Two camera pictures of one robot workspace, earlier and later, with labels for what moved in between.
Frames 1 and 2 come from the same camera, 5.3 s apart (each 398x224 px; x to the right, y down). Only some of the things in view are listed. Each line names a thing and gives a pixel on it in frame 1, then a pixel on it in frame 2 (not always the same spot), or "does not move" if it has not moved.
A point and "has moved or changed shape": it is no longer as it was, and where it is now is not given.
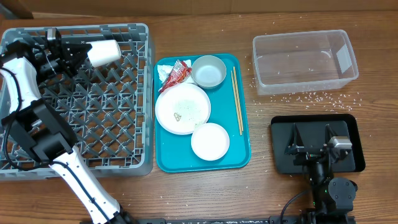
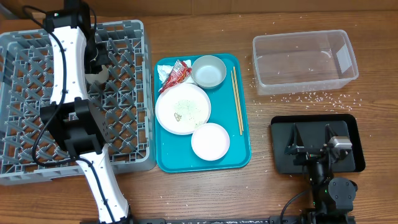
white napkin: x=165 y=71 does not move
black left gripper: x=72 y=63 to x=103 y=58
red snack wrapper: x=180 y=73 does not move
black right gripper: x=306 y=154 does not move
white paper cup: x=104 y=51 has moved or changed shape
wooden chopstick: x=236 y=103 does not move
